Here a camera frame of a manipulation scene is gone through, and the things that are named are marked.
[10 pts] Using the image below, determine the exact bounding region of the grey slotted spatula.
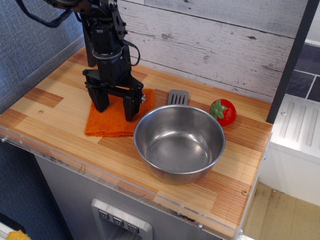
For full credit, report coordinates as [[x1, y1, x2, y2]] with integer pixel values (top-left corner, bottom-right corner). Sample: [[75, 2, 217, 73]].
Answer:
[[167, 89, 189, 106]]

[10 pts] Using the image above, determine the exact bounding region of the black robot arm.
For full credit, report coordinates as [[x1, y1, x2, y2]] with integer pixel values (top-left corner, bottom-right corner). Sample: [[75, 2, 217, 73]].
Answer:
[[48, 0, 145, 121]]

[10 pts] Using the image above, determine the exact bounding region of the stainless steel pot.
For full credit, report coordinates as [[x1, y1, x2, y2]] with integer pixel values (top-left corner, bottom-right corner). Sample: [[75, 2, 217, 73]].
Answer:
[[133, 104, 226, 185]]

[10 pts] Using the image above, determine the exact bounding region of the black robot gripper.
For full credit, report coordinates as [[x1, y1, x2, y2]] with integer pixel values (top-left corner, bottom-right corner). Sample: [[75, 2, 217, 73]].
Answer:
[[82, 51, 146, 122]]

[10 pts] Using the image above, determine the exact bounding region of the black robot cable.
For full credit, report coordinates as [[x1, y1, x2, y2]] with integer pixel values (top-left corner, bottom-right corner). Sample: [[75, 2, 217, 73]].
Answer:
[[14, 0, 141, 67]]

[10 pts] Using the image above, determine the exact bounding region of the white ribbed cabinet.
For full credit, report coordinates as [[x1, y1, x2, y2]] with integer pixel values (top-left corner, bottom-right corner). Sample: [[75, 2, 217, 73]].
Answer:
[[259, 94, 320, 205]]

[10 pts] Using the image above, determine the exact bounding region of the red toy strawberry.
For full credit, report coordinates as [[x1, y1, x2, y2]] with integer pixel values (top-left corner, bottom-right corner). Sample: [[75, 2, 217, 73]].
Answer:
[[209, 99, 237, 127]]

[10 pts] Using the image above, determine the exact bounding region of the yellow object bottom left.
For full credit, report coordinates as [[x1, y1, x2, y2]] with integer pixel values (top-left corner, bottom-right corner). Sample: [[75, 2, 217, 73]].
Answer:
[[6, 230, 31, 240]]

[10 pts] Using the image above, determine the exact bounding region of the dark grey right post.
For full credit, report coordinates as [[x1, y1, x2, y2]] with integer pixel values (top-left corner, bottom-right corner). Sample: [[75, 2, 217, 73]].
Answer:
[[266, 0, 320, 124]]

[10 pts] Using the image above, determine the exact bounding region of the orange cloth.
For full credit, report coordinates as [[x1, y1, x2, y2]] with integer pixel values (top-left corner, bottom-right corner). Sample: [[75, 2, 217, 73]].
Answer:
[[84, 88, 155, 137]]

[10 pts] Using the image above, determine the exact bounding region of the grey control panel with buttons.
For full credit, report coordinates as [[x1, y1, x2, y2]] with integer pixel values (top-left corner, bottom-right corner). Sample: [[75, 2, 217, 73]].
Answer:
[[91, 198, 154, 240]]

